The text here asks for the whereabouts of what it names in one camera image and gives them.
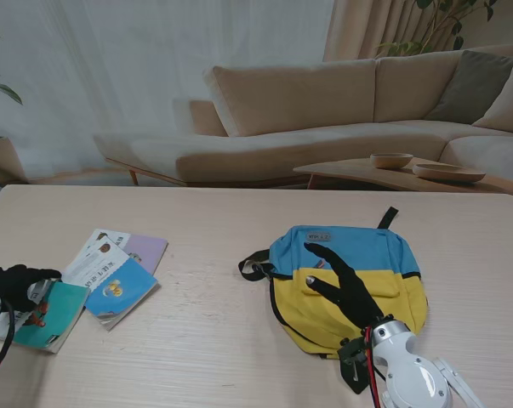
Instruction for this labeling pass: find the tall green leafy plant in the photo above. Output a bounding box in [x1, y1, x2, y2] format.
[374, 0, 499, 59]

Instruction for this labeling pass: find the red black right arm cable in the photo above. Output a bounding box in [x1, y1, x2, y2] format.
[362, 325, 379, 408]

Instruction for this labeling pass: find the white sheer curtain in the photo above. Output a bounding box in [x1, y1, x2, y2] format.
[0, 0, 336, 184]

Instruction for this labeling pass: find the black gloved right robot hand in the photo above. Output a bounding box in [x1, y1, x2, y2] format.
[303, 241, 385, 331]

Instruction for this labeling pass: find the purple cover book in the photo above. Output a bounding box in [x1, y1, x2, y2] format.
[85, 228, 168, 277]

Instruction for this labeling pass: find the wide shallow wooden bowl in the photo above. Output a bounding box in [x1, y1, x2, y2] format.
[412, 163, 487, 184]

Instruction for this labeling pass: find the red black left arm cable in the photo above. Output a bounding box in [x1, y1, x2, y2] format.
[0, 299, 17, 392]

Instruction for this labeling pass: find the wooden coffee table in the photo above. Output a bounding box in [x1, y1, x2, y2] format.
[293, 156, 513, 201]

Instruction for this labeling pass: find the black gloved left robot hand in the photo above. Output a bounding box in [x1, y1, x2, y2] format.
[0, 264, 63, 314]

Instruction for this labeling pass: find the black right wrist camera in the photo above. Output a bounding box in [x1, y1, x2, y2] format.
[337, 335, 374, 395]

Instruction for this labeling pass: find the beige plant pot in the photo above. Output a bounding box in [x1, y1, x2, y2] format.
[0, 135, 27, 184]

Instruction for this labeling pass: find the green plant with long leaves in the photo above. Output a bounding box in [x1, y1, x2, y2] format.
[0, 25, 23, 105]

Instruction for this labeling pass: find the blue cover book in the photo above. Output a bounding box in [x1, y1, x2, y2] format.
[60, 241, 160, 332]

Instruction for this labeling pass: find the red black arm cable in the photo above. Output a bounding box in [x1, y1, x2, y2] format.
[0, 299, 17, 392]
[362, 325, 379, 408]

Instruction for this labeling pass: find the beige sofa cushion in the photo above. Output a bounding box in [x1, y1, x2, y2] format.
[472, 60, 513, 137]

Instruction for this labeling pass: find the blue and yellow school bag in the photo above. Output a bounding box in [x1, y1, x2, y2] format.
[237, 207, 430, 360]

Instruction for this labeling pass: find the grey sofa cushion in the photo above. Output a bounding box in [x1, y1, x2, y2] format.
[424, 49, 513, 124]

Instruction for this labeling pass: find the teal cover book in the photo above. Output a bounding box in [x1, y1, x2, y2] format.
[0, 278, 90, 354]

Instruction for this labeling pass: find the beige corner sofa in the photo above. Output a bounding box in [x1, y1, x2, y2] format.
[93, 44, 513, 188]

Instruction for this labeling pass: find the small deep wooden bowl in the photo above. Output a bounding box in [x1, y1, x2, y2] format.
[369, 152, 414, 170]

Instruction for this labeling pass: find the beige pleated curtain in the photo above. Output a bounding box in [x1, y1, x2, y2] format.
[322, 0, 513, 63]

